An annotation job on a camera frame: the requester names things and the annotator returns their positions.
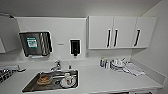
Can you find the small wall label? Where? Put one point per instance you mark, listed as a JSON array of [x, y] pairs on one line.
[[59, 44]]

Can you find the black paper towel dispenser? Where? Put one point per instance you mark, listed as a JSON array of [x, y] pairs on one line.
[[33, 43]]

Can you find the chrome faucet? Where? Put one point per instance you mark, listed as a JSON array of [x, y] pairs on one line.
[[56, 66]]

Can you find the stack of white plates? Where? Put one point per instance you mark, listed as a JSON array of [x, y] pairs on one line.
[[117, 65]]

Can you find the small white container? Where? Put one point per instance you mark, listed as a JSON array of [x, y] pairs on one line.
[[107, 64]]

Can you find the stainless steel sink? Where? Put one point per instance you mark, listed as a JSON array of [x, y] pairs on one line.
[[53, 87]]

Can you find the small blue bottle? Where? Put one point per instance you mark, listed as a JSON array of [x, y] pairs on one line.
[[102, 62]]

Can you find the white three-door wall cabinet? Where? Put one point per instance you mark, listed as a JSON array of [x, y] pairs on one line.
[[121, 32]]

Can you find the orange bowl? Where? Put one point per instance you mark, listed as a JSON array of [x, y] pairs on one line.
[[44, 79]]

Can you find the dish drying rack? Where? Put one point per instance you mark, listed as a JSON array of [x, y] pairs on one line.
[[8, 72]]

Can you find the black wall soap dispenser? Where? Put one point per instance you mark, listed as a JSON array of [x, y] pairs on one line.
[[74, 47]]

